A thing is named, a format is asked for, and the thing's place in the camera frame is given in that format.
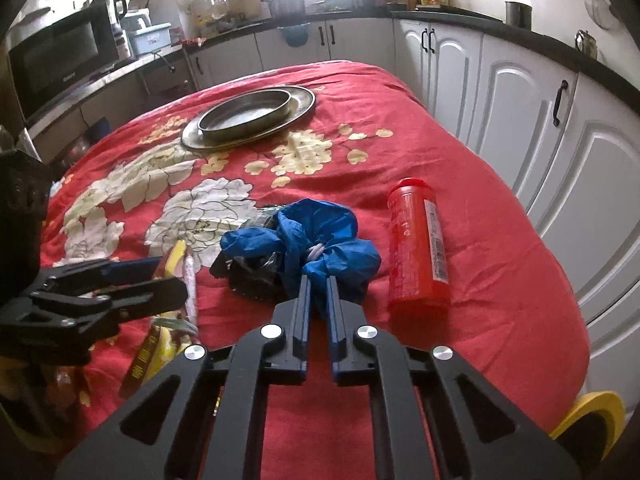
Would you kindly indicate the steel cooking pot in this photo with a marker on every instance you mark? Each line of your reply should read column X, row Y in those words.
column 285, row 8

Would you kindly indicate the hanging mesh strainer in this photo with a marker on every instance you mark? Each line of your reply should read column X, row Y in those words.
column 602, row 14

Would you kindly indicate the black countertop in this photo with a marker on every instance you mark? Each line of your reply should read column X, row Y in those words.
column 461, row 66

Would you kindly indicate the yellow snack packet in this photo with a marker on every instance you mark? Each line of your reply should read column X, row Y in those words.
column 171, row 332

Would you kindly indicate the black microwave oven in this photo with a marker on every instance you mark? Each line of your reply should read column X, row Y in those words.
column 52, row 60

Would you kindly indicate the dark foil wrapper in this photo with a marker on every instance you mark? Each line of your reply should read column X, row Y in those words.
column 255, row 277

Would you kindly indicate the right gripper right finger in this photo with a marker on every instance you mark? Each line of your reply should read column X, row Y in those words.
column 433, row 415

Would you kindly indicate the white lower cabinets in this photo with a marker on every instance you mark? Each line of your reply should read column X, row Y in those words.
column 560, row 129

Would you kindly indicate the red plastic bottle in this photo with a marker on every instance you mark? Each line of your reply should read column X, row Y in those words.
column 418, row 263

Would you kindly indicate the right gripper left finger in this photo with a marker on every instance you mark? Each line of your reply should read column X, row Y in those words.
column 203, row 415

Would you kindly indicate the metal bowl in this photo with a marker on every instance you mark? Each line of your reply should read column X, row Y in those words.
column 249, row 113

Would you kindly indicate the blue glove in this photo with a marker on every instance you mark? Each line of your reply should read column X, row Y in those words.
column 320, row 240

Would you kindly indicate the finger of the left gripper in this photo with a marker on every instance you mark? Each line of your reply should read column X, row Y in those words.
column 140, row 269
column 146, row 299

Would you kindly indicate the blue hanging basin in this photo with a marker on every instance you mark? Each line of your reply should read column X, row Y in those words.
column 295, row 36

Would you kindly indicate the large metal plate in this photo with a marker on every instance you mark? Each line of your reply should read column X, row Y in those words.
column 303, row 104

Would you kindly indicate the black cylindrical canister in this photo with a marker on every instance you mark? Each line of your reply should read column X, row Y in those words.
column 518, row 15

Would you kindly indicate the red floral tablecloth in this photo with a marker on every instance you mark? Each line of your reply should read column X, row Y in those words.
column 372, row 301

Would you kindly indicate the yellow rimmed trash bin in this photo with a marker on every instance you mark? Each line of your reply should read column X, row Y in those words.
column 592, row 426

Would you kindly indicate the small metal teapot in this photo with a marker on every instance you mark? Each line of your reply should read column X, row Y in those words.
column 586, row 44

